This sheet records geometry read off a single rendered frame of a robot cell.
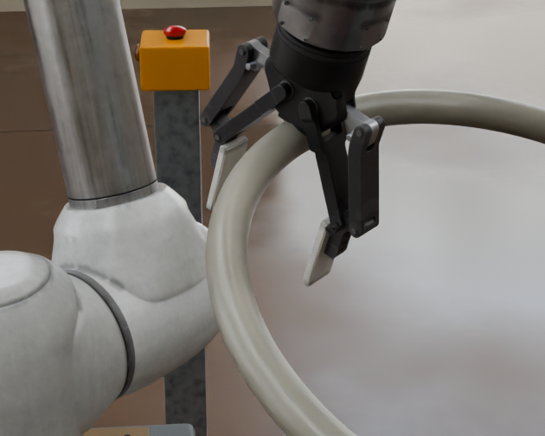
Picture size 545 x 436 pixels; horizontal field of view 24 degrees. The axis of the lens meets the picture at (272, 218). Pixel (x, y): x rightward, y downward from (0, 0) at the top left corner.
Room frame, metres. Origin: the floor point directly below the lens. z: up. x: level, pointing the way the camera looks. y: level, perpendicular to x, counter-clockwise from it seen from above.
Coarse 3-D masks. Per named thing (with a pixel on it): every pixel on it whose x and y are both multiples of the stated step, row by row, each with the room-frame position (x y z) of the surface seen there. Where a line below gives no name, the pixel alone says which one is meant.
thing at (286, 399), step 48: (384, 96) 1.02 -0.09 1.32; (432, 96) 1.04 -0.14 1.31; (480, 96) 1.05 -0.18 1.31; (288, 144) 0.94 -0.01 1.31; (240, 192) 0.86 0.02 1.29; (240, 240) 0.82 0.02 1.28; (240, 288) 0.77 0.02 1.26; (240, 336) 0.73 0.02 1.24; (288, 384) 0.69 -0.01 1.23; (288, 432) 0.68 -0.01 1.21; (336, 432) 0.67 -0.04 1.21
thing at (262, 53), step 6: (252, 42) 0.99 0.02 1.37; (258, 42) 0.99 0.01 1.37; (258, 48) 0.98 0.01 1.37; (264, 48) 0.98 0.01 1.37; (258, 54) 0.98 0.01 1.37; (264, 54) 0.98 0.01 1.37; (258, 60) 0.98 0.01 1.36; (264, 60) 0.98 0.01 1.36; (246, 66) 0.98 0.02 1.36; (252, 66) 0.98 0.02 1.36; (258, 66) 0.98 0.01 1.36; (264, 66) 0.98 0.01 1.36
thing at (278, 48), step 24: (288, 48) 0.91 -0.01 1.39; (312, 48) 0.91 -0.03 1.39; (288, 72) 0.92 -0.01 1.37; (312, 72) 0.91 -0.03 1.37; (336, 72) 0.91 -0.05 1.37; (360, 72) 0.93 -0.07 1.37; (312, 96) 0.94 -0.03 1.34; (336, 96) 0.92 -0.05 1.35; (288, 120) 0.96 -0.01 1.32; (336, 120) 0.93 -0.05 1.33
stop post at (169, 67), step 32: (160, 32) 2.18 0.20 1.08; (192, 32) 2.18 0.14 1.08; (160, 64) 2.08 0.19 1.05; (192, 64) 2.08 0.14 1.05; (160, 96) 2.10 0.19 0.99; (192, 96) 2.10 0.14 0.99; (160, 128) 2.10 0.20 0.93; (192, 128) 2.10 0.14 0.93; (160, 160) 2.10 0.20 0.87; (192, 160) 2.10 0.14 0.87; (192, 192) 2.10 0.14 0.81; (192, 384) 2.10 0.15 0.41; (192, 416) 2.10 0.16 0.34
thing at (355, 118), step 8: (352, 112) 0.92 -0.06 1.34; (360, 112) 0.93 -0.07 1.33; (344, 120) 0.93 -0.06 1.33; (352, 120) 0.92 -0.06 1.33; (360, 120) 0.92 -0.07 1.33; (368, 120) 0.92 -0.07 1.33; (352, 128) 0.92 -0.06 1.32; (376, 128) 0.91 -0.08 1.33; (376, 136) 0.92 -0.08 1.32; (368, 144) 0.91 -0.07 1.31
